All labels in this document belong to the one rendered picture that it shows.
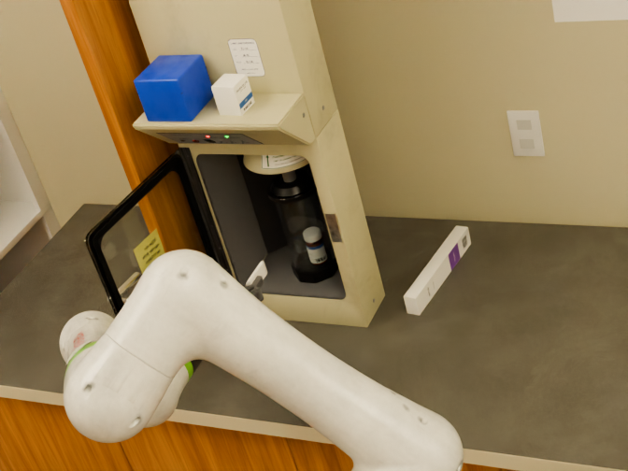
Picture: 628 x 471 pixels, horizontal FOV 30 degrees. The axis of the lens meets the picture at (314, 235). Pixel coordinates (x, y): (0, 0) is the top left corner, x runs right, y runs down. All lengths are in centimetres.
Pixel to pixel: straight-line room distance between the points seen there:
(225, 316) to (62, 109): 169
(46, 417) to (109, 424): 124
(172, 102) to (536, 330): 85
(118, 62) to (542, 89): 88
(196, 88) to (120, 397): 84
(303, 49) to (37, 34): 105
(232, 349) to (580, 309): 105
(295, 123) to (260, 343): 69
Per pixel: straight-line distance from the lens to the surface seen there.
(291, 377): 158
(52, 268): 305
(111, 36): 231
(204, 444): 255
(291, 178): 242
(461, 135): 265
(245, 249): 258
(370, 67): 264
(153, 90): 220
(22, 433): 289
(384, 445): 162
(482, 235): 268
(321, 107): 225
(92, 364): 156
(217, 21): 219
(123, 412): 155
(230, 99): 216
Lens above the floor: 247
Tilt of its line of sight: 33 degrees down
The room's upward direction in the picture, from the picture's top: 16 degrees counter-clockwise
